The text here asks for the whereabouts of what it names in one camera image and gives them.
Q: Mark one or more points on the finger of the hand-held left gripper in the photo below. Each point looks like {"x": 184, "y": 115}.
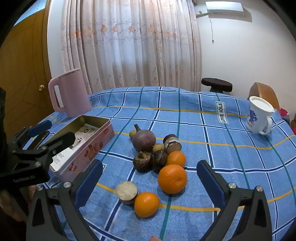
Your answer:
{"x": 62, "y": 141}
{"x": 39, "y": 128}

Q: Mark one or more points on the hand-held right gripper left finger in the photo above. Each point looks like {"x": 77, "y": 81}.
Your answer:
{"x": 89, "y": 183}

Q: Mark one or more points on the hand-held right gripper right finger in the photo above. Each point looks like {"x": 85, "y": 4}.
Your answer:
{"x": 208, "y": 176}

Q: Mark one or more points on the pink tin box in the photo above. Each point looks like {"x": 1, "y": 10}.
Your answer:
{"x": 92, "y": 148}

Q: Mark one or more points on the small orange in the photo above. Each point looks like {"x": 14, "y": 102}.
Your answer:
{"x": 177, "y": 158}
{"x": 146, "y": 205}

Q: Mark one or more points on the large orange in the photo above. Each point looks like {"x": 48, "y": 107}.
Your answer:
{"x": 172, "y": 178}

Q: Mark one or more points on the cut yam piece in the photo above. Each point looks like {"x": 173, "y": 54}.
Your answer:
{"x": 172, "y": 144}
{"x": 126, "y": 191}

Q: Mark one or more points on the dark brown mangosteen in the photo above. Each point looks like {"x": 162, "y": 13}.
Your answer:
{"x": 142, "y": 162}
{"x": 160, "y": 158}

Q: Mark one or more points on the small green fruit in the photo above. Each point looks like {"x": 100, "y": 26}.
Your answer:
{"x": 132, "y": 134}
{"x": 158, "y": 147}

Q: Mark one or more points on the purple round turnip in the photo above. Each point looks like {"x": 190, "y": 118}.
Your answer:
{"x": 143, "y": 141}

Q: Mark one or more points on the person's left hand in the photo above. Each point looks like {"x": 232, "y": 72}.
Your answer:
{"x": 13, "y": 204}

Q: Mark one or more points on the person's right hand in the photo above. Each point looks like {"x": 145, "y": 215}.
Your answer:
{"x": 154, "y": 239}

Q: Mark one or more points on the printed paper leaflet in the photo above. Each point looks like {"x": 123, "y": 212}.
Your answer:
{"x": 67, "y": 155}

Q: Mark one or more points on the brass door knob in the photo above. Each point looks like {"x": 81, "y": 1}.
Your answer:
{"x": 41, "y": 87}

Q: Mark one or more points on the pink electric kettle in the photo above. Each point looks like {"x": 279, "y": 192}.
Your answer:
{"x": 71, "y": 92}

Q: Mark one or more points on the blue checked tablecloth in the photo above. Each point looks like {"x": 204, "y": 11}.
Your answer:
{"x": 185, "y": 120}

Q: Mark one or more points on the wooden door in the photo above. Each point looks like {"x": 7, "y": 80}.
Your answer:
{"x": 25, "y": 69}

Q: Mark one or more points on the white mug with blue print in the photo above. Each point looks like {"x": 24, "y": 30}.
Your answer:
{"x": 256, "y": 115}

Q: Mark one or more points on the dark round stool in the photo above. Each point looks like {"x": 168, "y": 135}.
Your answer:
{"x": 216, "y": 83}

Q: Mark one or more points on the brown leather sofa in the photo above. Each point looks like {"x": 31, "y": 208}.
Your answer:
{"x": 263, "y": 90}

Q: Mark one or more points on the white floral curtain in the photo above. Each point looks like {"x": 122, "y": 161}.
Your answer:
{"x": 129, "y": 46}

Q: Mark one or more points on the white air conditioner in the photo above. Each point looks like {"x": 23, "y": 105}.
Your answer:
{"x": 224, "y": 7}

